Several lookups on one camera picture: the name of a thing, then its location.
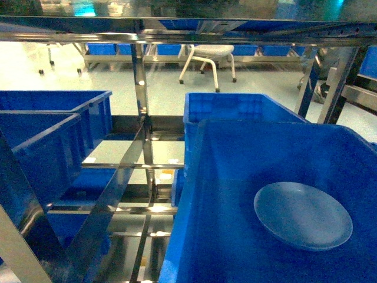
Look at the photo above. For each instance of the light blue round tray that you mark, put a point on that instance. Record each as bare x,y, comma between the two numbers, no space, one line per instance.
303,216

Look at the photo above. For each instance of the white round stool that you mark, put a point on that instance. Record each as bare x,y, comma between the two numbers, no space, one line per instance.
207,54

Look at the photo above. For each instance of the blue bin upper left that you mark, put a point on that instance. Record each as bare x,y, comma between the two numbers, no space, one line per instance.
48,149

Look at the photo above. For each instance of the blue bin rear left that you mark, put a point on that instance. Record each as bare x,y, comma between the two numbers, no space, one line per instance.
92,105

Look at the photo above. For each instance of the large blue crate right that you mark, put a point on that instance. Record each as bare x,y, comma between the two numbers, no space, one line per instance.
217,236

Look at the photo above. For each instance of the blue bin behind crate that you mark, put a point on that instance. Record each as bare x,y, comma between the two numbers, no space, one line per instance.
229,106

